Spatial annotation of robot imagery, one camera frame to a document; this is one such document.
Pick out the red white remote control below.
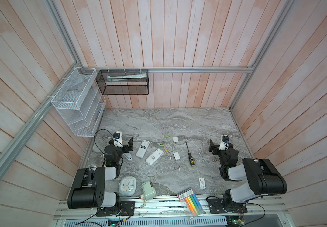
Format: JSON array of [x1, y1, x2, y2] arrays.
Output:
[[136, 140, 150, 158]]

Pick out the black yellow screwdriver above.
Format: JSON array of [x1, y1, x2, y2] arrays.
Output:
[[185, 142, 195, 166]]

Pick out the white air conditioner remote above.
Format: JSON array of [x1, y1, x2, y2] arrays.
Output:
[[146, 148, 164, 166]]

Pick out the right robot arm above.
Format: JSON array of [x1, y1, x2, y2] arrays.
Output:
[[208, 135, 287, 213]]

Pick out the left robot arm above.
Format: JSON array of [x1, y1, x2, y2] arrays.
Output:
[[67, 138, 133, 210]]

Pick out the pale green alarm clock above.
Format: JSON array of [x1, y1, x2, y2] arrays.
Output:
[[119, 176, 137, 196]]

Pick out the pack of coloured markers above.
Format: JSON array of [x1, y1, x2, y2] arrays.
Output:
[[177, 188, 205, 220]]

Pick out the paper in black basket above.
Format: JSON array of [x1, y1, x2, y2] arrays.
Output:
[[106, 73, 148, 82]]

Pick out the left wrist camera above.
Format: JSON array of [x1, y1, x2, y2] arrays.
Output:
[[113, 131, 123, 148]]

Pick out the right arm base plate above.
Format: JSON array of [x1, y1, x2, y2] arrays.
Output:
[[206, 196, 248, 214]]

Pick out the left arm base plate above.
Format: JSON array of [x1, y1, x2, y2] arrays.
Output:
[[96, 201, 135, 217]]

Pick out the white wire mesh shelf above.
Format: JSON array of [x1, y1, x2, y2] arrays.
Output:
[[52, 67, 106, 137]]

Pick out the black wire mesh basket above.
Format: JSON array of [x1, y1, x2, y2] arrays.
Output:
[[95, 69, 150, 96]]

